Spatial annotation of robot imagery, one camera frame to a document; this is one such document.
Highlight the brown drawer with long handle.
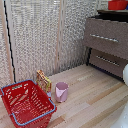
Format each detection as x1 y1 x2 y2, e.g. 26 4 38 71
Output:
82 17 128 61

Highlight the dark wooden drawer cabinet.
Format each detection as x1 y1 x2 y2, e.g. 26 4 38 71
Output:
82 9 128 83

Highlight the colourful snack box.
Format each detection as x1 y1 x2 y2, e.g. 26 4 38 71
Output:
35 69 53 95

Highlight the pink cup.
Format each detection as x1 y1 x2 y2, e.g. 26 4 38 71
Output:
54 81 70 103

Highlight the woven beige folding screen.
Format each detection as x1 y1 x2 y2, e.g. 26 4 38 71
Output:
0 0 109 88

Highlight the red basket with blue rim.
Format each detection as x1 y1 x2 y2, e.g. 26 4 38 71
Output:
0 79 58 128

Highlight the short silver drawer handle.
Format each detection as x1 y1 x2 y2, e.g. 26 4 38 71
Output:
95 54 121 68

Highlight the brown drawer with short handle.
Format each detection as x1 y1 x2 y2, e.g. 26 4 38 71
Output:
88 48 128 81

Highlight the long silver drawer handle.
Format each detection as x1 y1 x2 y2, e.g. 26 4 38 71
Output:
89 32 120 44

